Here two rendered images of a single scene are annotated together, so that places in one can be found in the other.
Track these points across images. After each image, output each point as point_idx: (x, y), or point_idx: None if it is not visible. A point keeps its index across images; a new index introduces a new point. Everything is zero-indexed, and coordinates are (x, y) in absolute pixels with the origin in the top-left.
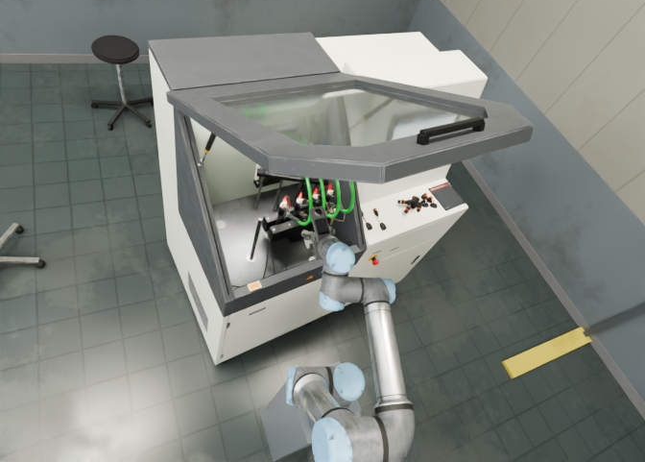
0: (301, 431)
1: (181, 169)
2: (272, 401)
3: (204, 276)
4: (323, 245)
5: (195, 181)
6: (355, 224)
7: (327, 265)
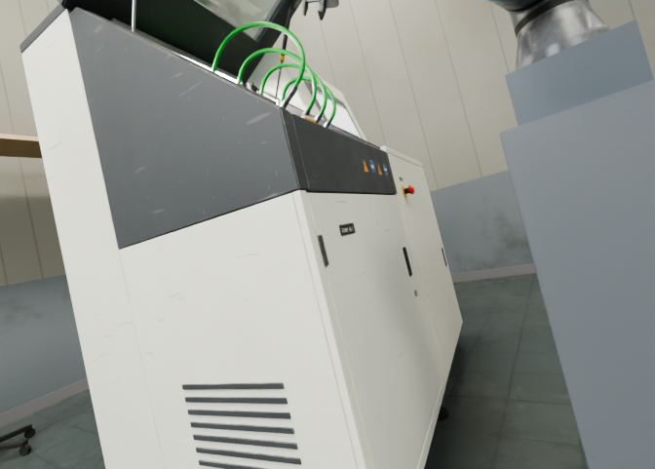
0: (649, 101)
1: (104, 96)
2: (560, 352)
3: (217, 219)
4: None
5: (132, 34)
6: (354, 138)
7: None
